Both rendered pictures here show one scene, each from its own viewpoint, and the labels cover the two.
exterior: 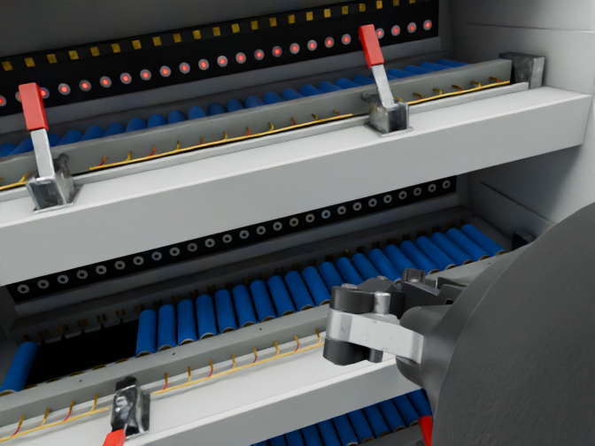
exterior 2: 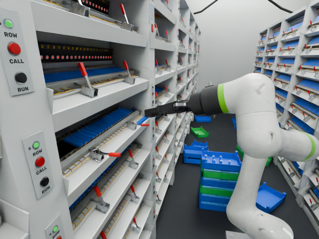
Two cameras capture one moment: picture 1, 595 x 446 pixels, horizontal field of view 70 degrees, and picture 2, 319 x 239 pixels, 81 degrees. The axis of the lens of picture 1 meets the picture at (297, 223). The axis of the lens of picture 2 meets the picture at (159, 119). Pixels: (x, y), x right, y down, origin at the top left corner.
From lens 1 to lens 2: 0.56 m
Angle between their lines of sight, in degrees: 62
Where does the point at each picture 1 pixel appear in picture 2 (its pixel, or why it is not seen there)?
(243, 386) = (112, 144)
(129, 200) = (107, 95)
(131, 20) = (47, 36)
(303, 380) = (122, 140)
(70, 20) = not seen: hidden behind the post
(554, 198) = (140, 99)
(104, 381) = (85, 151)
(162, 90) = (61, 63)
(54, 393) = (74, 157)
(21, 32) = not seen: hidden behind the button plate
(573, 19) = (145, 66)
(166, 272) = not seen: hidden behind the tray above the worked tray
